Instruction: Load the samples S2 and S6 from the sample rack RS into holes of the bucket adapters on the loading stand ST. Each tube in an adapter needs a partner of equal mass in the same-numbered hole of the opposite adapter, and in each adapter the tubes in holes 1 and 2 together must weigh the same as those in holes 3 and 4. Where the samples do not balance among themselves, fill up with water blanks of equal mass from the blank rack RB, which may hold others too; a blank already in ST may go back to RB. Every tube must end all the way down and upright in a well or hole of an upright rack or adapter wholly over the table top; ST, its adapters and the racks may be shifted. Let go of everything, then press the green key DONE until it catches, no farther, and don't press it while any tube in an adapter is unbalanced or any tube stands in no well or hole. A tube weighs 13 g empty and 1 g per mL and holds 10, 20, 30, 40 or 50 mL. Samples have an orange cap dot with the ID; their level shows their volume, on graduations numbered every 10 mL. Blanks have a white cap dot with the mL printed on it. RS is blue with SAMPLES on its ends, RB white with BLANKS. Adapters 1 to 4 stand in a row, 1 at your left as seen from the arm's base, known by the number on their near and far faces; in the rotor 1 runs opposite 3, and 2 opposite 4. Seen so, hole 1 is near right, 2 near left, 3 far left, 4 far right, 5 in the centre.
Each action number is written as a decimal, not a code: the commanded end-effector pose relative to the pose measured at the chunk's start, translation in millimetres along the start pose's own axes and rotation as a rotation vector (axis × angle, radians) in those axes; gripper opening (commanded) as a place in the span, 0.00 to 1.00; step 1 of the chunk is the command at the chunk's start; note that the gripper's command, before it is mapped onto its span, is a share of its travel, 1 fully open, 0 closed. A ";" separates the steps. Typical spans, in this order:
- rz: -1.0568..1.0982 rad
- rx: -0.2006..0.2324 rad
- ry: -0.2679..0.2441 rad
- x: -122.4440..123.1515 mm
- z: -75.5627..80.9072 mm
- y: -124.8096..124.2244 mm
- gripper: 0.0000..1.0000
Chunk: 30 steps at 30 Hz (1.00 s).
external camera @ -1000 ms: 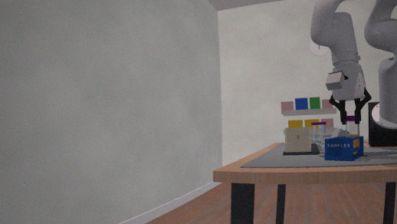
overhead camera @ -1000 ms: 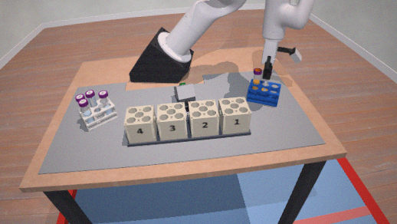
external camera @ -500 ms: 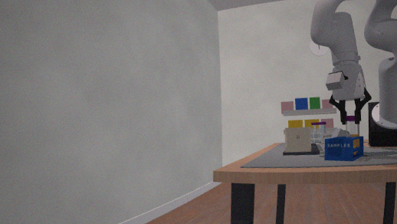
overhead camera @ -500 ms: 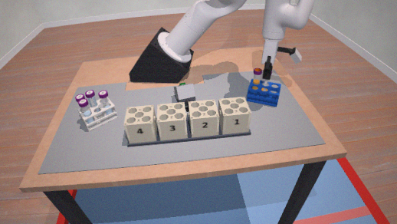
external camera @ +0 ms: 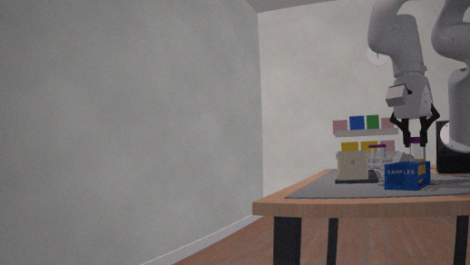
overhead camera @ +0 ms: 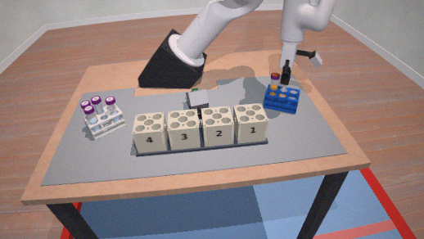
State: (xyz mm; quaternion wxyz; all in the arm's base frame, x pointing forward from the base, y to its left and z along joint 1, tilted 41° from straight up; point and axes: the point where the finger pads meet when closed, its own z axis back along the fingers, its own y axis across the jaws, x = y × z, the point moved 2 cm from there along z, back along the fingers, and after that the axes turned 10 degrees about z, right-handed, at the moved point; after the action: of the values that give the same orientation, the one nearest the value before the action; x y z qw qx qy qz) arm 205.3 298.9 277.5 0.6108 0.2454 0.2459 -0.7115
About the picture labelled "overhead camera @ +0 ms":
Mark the beige bucket adapter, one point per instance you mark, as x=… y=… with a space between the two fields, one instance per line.
x=147 y=133
x=187 y=134
x=250 y=125
x=217 y=125

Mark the white tube rack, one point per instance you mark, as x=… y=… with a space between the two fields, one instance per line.
x=109 y=127

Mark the blue tube rack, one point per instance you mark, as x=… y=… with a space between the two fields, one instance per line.
x=273 y=102

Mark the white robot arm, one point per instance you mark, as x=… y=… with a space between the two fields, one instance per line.
x=297 y=15

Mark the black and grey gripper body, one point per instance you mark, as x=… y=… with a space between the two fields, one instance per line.
x=288 y=53

